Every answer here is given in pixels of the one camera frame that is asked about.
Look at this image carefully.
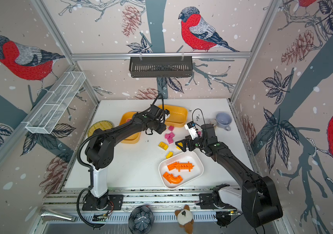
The yellow lego arch brick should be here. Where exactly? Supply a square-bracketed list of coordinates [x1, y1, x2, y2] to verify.
[158, 142, 168, 151]

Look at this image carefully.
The orange long studded lego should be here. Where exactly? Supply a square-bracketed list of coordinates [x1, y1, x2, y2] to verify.
[167, 162, 194, 172]

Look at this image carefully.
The orange curved lego piece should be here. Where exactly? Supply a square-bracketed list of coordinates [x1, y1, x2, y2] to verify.
[163, 172, 183, 184]

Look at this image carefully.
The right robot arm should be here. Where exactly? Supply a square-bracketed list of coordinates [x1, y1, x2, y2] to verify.
[176, 121, 283, 228]

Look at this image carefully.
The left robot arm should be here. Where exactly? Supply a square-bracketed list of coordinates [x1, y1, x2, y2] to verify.
[77, 104, 170, 211]

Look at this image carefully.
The small yellow lego brick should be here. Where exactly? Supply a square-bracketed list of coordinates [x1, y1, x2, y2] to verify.
[165, 152, 174, 159]

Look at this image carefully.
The wide yellow bin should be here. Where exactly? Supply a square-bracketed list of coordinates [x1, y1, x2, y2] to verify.
[164, 105, 187, 128]

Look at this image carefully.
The white tray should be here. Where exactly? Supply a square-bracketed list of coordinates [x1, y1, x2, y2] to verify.
[158, 151, 204, 190]

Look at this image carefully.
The narrow yellow bin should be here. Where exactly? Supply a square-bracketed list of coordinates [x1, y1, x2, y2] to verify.
[119, 112, 141, 144]

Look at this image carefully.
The lavender mug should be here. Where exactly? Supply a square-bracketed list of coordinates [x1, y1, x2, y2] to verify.
[215, 112, 232, 131]

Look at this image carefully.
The yellow woven coaster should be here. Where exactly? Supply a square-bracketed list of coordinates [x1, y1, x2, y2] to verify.
[87, 121, 114, 137]

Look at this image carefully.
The plush toy animal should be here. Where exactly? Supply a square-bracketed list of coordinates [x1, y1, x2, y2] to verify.
[174, 205, 194, 234]

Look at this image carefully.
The black flower-shaped dish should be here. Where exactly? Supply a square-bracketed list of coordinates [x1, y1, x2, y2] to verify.
[128, 206, 154, 234]

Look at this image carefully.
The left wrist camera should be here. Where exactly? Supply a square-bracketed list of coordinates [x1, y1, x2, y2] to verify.
[164, 109, 170, 119]

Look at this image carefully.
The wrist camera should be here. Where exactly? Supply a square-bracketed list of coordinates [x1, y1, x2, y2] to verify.
[185, 121, 199, 139]
[164, 109, 170, 119]

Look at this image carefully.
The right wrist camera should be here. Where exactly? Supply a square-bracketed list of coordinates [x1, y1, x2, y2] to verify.
[185, 121, 199, 139]

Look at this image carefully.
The black wall basket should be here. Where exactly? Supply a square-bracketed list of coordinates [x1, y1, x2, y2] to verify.
[129, 56, 193, 78]

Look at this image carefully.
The white wire mesh shelf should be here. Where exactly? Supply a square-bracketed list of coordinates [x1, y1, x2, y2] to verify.
[26, 71, 86, 134]

